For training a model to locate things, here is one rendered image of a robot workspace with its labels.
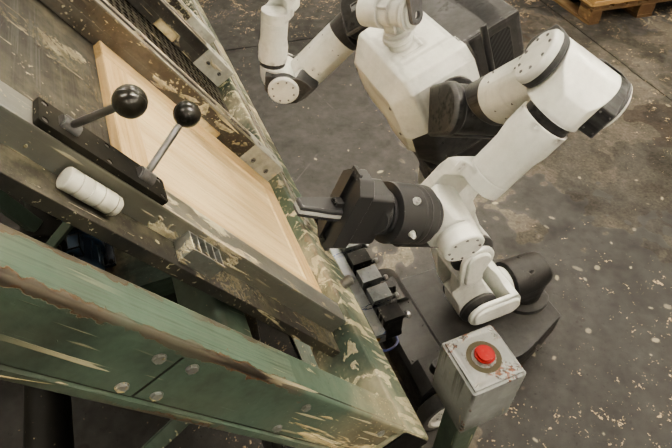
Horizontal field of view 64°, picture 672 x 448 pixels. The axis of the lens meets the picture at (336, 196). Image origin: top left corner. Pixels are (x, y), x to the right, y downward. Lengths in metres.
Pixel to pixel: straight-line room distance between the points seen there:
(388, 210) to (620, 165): 2.60
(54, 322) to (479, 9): 0.93
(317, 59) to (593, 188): 2.00
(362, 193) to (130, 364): 0.32
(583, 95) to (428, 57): 0.42
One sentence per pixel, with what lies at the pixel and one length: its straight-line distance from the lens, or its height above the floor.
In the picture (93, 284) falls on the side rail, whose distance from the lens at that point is 0.54.
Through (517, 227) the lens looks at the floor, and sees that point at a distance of 2.69.
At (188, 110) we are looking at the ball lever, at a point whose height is 1.45.
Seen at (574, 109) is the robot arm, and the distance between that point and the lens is 0.73.
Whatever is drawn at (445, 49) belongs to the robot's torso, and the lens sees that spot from 1.09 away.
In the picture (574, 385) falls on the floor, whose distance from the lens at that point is 2.27.
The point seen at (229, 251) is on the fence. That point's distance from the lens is 0.87.
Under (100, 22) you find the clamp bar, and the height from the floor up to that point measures 1.40.
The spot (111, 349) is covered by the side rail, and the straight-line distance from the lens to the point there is 0.57.
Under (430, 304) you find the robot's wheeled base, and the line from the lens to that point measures 2.10.
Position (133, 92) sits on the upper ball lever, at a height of 1.55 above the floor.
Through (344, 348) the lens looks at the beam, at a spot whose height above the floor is 0.89.
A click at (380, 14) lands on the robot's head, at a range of 1.07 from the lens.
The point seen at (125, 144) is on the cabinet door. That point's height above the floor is 1.36.
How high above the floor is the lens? 1.87
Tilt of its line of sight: 44 degrees down
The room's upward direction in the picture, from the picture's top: straight up
